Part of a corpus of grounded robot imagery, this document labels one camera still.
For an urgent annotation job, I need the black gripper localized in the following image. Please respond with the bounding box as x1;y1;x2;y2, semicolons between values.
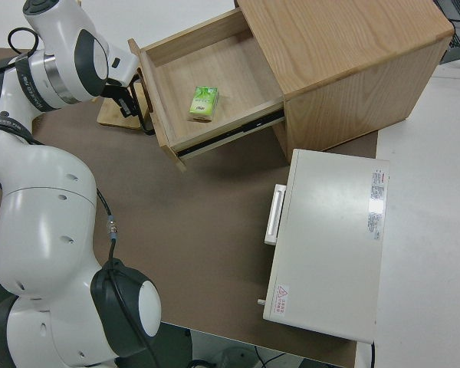
103;75;140;117

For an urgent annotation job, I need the light wooden drawer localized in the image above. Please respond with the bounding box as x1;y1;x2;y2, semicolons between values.
127;8;287;173

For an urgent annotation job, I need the green tissue pack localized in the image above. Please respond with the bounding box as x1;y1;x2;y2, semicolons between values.
186;86;220;123

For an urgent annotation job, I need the brown table mat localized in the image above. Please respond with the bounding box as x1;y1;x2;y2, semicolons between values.
0;48;380;368

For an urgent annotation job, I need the light wooden cabinet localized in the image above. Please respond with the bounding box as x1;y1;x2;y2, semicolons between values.
233;0;455;162

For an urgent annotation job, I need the white toaster oven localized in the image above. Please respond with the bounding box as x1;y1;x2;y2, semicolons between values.
256;148;391;343

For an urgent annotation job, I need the black metal drawer handle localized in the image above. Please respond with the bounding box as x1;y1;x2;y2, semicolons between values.
131;68;155;135

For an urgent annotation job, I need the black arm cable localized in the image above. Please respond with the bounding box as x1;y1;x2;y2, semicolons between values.
0;26;158;368

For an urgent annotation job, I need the white oven door handle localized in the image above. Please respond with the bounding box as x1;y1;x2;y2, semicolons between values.
263;183;288;246

